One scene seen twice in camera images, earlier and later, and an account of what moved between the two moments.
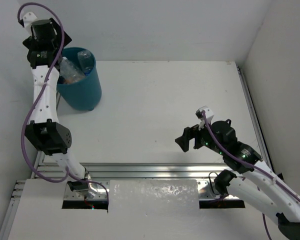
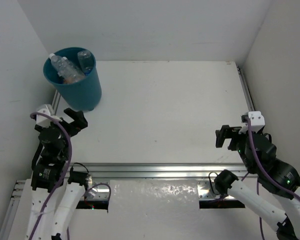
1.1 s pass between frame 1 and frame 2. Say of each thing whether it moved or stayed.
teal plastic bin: stayed
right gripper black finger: moved
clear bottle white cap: stayed
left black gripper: moved
